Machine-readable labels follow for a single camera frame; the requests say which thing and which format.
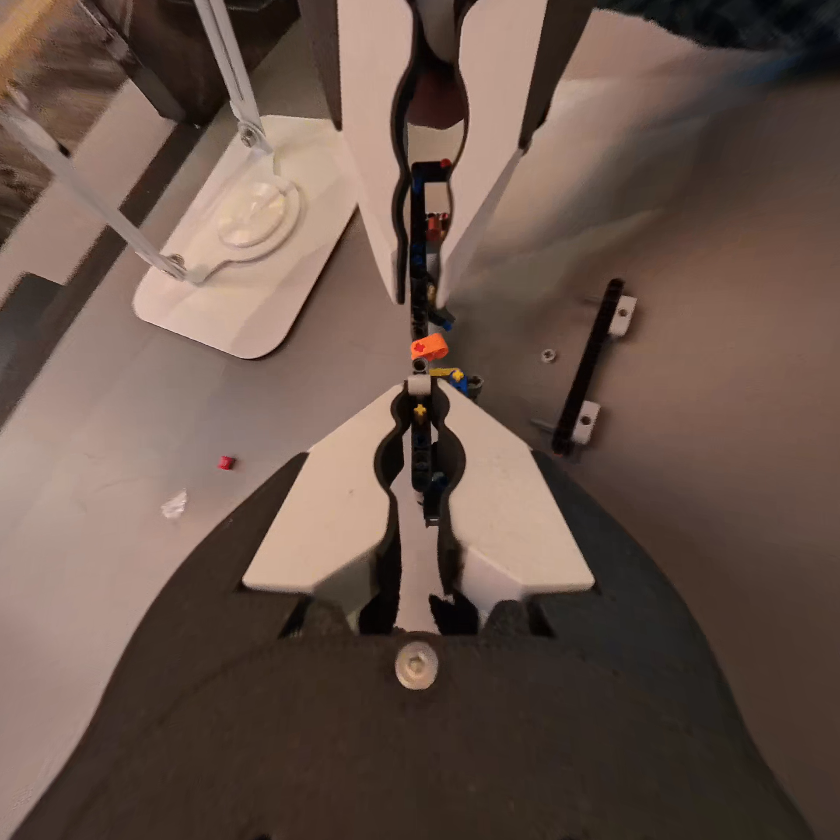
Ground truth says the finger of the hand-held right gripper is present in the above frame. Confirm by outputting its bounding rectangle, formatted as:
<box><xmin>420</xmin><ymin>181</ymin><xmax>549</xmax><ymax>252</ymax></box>
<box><xmin>336</xmin><ymin>0</ymin><xmax>419</xmax><ymax>305</ymax></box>
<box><xmin>435</xmin><ymin>0</ymin><xmax>550</xmax><ymax>307</ymax></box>

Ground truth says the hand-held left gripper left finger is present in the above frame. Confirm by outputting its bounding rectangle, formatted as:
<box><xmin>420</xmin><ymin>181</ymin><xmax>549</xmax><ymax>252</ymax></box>
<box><xmin>241</xmin><ymin>378</ymin><xmax>412</xmax><ymax>593</ymax></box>

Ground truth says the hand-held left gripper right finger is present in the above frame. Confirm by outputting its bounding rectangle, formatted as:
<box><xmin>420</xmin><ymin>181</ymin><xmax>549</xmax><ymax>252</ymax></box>
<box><xmin>432</xmin><ymin>379</ymin><xmax>596</xmax><ymax>593</ymax></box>

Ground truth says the black lego gear rack assembly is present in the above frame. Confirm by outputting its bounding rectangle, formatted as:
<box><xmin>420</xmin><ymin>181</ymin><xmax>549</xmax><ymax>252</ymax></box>
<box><xmin>535</xmin><ymin>279</ymin><xmax>639</xmax><ymax>458</ymax></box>

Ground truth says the black lego chassis build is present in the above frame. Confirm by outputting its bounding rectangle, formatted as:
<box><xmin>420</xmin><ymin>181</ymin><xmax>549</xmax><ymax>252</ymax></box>
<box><xmin>402</xmin><ymin>157</ymin><xmax>488</xmax><ymax>527</ymax></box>

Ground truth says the white book stand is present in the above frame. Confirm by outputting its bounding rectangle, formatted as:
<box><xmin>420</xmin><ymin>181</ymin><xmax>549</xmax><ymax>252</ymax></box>
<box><xmin>0</xmin><ymin>0</ymin><xmax>361</xmax><ymax>361</ymax></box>

